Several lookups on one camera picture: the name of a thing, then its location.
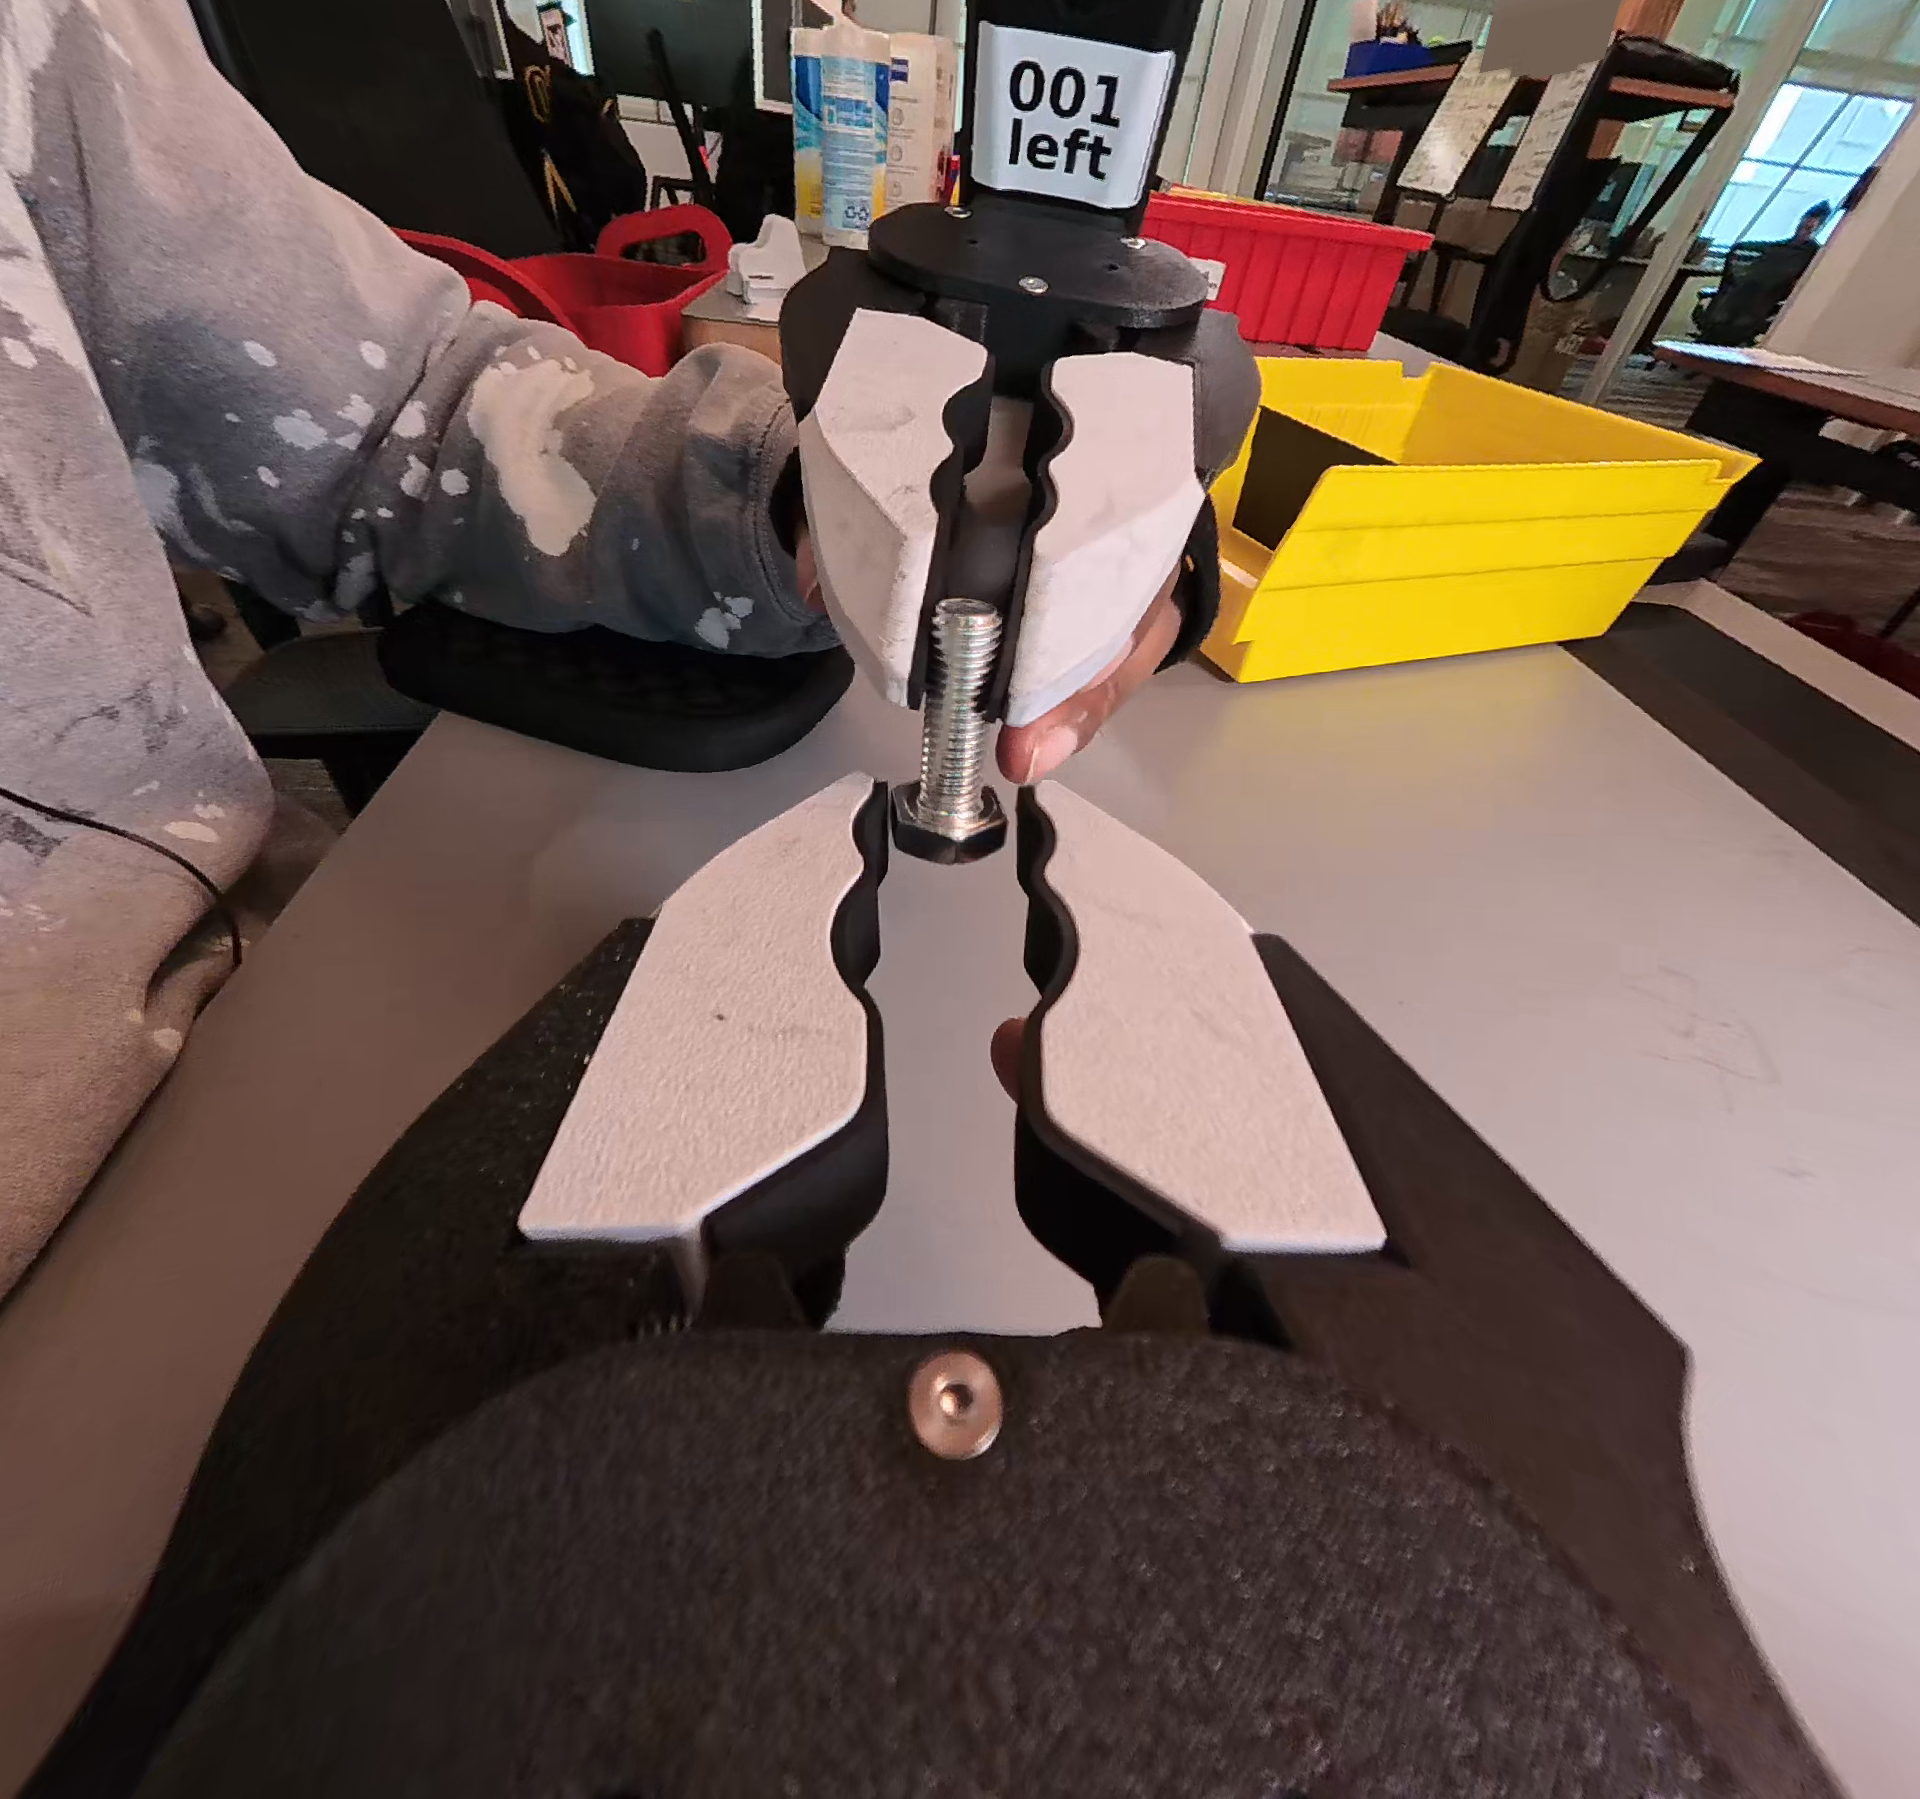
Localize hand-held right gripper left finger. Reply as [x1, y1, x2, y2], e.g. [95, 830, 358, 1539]
[516, 775, 894, 1304]

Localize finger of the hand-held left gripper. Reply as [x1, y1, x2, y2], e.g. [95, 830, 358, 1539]
[798, 307, 998, 716]
[994, 350, 1210, 728]

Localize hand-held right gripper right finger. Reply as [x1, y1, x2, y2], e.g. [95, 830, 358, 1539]
[1012, 783, 1389, 1257]

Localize silver hex bolt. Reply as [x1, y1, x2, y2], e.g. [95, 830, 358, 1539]
[888, 597, 1010, 867]

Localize yellow plastic bin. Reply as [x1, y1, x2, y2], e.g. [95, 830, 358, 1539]
[1200, 357, 1760, 686]

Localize person's left forearm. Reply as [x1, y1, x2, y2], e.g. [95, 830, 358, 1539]
[149, 216, 848, 662]

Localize black bin divider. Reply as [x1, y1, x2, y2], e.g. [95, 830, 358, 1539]
[1229, 404, 1396, 557]

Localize white cardboard box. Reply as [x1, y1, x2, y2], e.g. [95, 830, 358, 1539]
[888, 30, 961, 223]

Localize wipes canister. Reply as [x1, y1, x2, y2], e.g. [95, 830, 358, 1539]
[789, 21, 897, 249]

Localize white plastic holder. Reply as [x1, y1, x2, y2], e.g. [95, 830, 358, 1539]
[727, 216, 812, 305]

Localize red plastic bin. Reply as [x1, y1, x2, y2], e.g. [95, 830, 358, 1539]
[1135, 187, 1434, 354]

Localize red tote bag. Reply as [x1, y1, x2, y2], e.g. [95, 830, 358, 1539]
[393, 206, 734, 376]

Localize black mesh armrest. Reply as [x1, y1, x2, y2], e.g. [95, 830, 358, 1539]
[375, 606, 857, 776]

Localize hanging paper sheets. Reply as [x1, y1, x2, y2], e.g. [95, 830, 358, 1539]
[1394, 63, 1594, 214]

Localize black gold jacket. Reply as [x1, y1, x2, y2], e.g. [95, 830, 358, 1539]
[450, 0, 650, 256]

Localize black standing desk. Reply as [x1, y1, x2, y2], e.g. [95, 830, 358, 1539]
[1327, 30, 1742, 376]

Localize grey splattered sweatshirt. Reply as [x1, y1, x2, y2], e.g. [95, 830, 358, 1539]
[0, 0, 497, 1307]

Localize wooden table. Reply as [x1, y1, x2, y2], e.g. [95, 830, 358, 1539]
[1650, 336, 1920, 557]

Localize red floor bin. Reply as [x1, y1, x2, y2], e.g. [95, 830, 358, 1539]
[1784, 606, 1920, 698]

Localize thin black cable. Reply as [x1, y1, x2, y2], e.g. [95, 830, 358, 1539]
[0, 783, 248, 984]

